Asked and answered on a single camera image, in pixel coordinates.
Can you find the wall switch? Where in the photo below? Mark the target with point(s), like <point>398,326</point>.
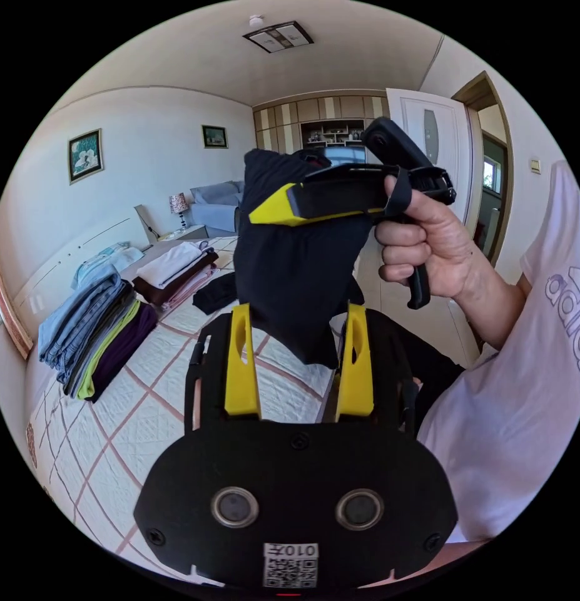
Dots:
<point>534,165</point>

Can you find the pile of clothes with jeans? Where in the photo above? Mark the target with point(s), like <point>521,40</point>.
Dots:
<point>83,319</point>

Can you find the pile of light blue clothes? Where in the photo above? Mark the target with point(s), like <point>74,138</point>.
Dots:
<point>106,258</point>

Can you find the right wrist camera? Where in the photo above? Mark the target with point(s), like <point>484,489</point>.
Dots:
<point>395,141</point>

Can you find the square ceiling light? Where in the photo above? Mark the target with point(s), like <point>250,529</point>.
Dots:
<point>278,36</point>

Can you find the small framed picture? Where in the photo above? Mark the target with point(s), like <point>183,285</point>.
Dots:
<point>214,136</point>

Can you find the large framed flower picture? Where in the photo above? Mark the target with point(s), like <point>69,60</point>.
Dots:
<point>86,155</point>

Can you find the pile of white and brown clothes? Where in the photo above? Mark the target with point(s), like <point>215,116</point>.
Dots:
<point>172,267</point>

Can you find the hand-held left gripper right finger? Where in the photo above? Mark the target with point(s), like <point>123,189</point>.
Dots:
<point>356,380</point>

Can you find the bedside table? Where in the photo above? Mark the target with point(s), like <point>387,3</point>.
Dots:
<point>193,232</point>

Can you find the white smoke detector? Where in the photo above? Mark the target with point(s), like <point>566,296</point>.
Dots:
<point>257,20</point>

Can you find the striped wall cupboard with shelves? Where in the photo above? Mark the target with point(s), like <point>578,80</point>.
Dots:
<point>289,117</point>

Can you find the person's body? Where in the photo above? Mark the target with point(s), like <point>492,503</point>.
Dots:
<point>505,422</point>

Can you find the black long pants with letters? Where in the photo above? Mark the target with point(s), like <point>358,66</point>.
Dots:
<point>289,272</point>

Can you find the table lamp with patterned shade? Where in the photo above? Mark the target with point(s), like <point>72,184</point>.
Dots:
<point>178,204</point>

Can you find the grey sofa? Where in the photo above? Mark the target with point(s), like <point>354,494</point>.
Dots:
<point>214,206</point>

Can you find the bed with white checked quilt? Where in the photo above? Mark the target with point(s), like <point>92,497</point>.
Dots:
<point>144,422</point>

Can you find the person's right forearm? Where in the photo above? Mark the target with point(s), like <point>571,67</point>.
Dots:
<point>494,314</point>

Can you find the window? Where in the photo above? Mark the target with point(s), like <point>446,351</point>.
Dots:
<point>492,174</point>

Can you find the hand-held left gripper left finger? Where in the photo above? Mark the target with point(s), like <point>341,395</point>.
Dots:
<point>242,375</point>

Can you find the person's right hand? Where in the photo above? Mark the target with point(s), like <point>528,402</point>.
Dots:
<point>440,244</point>

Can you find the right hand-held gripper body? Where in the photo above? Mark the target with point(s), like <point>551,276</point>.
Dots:
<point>346,195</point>

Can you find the white door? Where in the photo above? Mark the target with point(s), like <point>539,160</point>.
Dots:
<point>414,115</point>

